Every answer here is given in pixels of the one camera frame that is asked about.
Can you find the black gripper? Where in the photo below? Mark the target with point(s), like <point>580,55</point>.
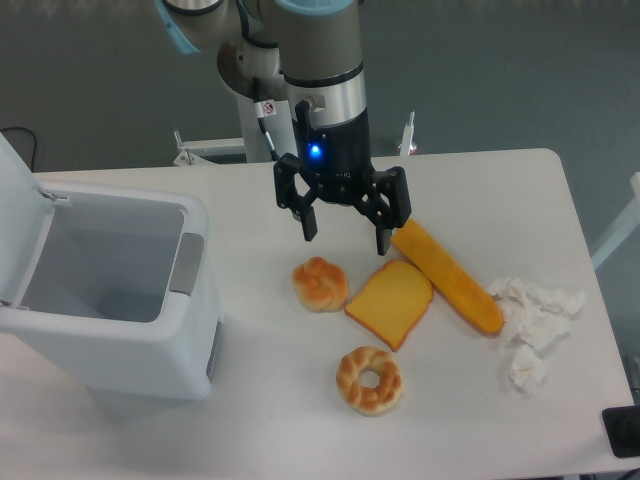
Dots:
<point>335,162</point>

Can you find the round knotted bread roll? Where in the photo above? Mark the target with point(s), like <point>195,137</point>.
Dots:
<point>320,286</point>

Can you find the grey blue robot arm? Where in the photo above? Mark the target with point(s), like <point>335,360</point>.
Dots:
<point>311,52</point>

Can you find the yellow toast bread slice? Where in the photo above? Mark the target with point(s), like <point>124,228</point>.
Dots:
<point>392,302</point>

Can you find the long orange baguette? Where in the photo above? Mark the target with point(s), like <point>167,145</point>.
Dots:
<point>463,293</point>

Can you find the large crumpled white tissue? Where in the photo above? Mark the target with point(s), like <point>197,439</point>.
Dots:
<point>534,315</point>

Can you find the white open trash bin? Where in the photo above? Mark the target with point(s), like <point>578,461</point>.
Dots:
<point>113,285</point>

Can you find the small crumpled white tissue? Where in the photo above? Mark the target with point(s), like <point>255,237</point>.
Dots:
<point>527,371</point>

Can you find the black device at table edge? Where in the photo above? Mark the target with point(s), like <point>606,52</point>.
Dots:
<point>622,429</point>

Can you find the braided ring bread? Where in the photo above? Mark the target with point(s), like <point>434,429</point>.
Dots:
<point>369,380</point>

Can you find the white frame at right edge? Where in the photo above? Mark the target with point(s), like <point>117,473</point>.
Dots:
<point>619,229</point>

